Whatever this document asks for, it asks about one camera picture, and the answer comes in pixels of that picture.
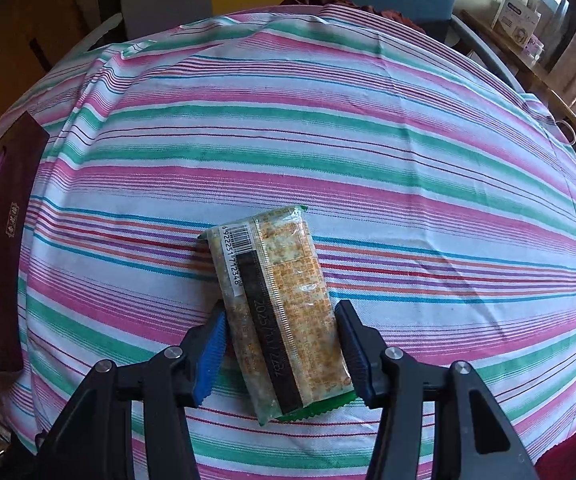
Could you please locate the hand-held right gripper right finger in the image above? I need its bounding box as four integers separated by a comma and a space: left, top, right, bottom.
334, 300, 541, 480

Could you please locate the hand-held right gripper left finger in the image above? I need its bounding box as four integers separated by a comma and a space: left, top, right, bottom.
33, 300, 229, 480

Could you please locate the clear cracker packet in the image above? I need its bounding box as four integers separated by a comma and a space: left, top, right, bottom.
198, 205, 356, 426

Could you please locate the gold metal tin box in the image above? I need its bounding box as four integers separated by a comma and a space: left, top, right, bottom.
0, 111, 51, 373

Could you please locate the striped tablecloth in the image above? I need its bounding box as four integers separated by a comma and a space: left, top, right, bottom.
0, 2, 576, 480

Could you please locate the wooden desk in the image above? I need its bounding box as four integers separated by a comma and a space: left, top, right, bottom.
455, 10, 576, 131

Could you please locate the wooden wardrobe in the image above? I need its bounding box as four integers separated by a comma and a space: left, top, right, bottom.
0, 0, 119, 161

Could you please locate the white printed box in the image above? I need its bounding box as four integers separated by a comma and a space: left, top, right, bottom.
490, 0, 543, 41

